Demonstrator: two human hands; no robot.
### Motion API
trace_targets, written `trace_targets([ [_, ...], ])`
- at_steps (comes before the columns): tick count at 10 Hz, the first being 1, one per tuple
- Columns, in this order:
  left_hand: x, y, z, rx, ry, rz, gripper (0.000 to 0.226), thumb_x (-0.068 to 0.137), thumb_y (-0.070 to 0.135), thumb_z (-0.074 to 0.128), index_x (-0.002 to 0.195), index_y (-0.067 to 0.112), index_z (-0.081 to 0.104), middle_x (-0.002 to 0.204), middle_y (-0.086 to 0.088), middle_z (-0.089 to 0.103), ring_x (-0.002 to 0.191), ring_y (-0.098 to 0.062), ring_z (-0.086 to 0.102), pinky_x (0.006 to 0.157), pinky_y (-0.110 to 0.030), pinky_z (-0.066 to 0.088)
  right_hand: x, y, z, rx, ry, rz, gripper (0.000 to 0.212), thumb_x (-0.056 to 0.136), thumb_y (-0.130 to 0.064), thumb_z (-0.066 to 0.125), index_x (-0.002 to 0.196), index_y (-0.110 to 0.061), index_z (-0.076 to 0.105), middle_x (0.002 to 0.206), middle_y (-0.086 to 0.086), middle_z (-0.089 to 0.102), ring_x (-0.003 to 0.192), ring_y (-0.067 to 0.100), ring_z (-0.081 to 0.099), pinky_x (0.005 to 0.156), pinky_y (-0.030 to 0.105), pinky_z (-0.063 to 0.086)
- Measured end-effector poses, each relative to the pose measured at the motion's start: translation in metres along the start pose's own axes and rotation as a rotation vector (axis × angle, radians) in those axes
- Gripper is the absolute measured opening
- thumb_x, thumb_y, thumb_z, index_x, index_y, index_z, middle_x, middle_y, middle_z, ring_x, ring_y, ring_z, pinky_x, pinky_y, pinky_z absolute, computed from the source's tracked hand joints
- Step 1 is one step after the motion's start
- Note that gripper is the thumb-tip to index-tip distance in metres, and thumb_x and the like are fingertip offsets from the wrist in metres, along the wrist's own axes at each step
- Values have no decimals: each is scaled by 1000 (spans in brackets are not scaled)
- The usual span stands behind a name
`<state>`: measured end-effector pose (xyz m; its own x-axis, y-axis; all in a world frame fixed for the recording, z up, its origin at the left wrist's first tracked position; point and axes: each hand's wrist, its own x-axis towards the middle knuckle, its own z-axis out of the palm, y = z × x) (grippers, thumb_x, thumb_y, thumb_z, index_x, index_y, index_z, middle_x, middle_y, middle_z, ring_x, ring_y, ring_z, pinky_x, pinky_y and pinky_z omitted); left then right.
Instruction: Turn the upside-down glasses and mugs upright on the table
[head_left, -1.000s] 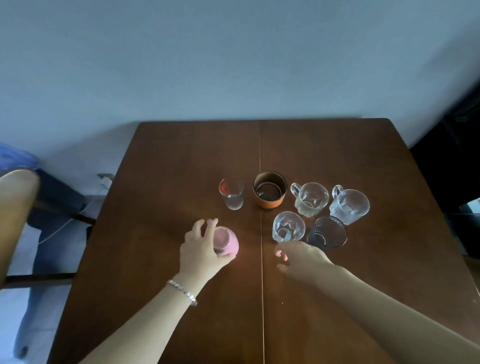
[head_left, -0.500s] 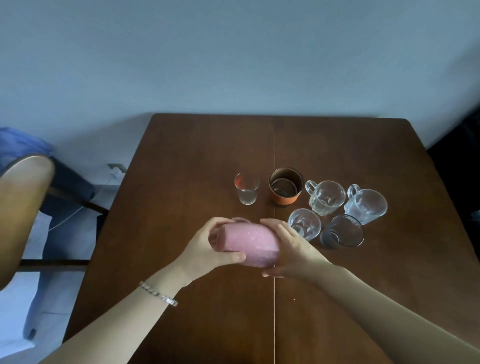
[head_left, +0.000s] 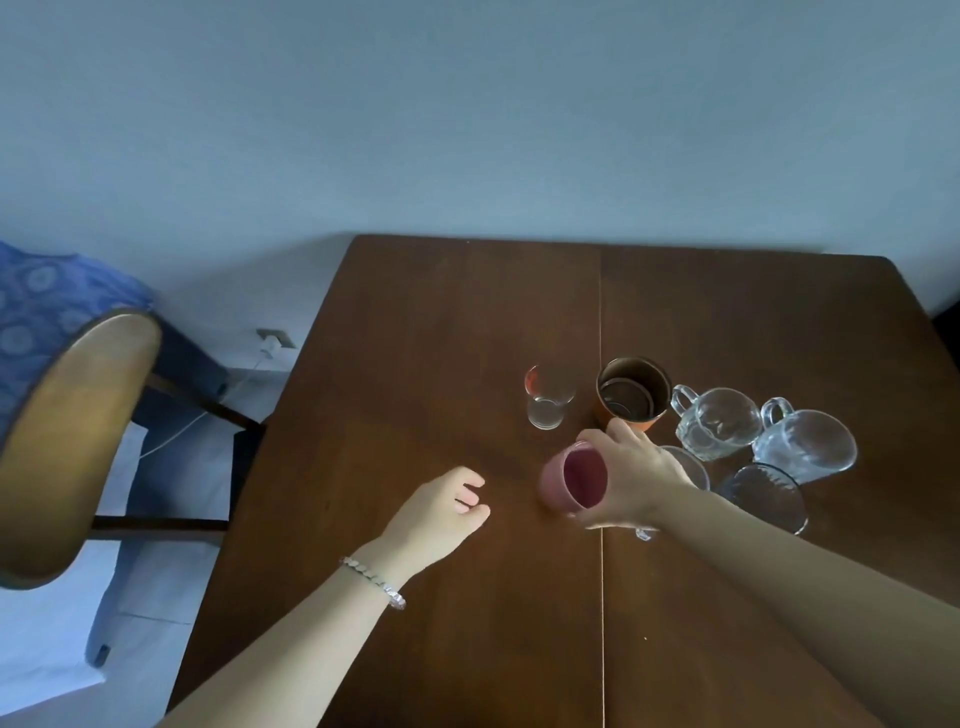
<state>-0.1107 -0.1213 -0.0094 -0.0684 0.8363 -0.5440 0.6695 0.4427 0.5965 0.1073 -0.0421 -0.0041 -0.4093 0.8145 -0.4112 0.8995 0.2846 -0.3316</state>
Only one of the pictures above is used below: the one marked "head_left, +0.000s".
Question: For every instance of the wall socket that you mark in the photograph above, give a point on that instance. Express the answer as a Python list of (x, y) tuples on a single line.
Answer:
[(285, 336)]

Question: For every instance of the wooden chair with dark seat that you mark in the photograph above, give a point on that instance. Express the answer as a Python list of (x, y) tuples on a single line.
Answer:
[(67, 420)]

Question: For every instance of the black cabinet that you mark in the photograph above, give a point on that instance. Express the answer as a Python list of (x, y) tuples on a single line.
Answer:
[(951, 319)]

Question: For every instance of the dark glass cup orange sleeve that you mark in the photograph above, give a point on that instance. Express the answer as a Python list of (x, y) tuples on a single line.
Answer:
[(634, 397)]

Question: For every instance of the blue patterned cloth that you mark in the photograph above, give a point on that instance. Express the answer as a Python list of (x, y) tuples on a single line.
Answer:
[(45, 300)]

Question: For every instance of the pink ceramic cup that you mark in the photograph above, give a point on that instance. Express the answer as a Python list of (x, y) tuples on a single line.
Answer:
[(570, 480)]

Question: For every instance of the person's left forearm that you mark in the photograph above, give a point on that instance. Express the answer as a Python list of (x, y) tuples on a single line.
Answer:
[(285, 660)]

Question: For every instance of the person's right hand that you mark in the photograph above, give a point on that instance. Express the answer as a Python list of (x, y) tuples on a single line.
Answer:
[(641, 480)]

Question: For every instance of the white plug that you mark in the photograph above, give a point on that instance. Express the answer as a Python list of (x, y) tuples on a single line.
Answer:
[(271, 349)]

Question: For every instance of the small black object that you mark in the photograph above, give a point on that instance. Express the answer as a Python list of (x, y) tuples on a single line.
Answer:
[(102, 653)]

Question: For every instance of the person's right forearm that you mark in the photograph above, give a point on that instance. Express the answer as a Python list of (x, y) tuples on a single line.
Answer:
[(810, 600)]

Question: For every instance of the small clear glass tumbler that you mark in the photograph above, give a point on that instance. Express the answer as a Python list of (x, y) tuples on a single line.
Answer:
[(547, 409)]

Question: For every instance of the brown wooden table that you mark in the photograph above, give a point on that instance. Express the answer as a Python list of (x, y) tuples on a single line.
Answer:
[(420, 337)]

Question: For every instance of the person's left hand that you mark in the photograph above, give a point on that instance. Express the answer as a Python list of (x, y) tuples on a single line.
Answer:
[(431, 521)]

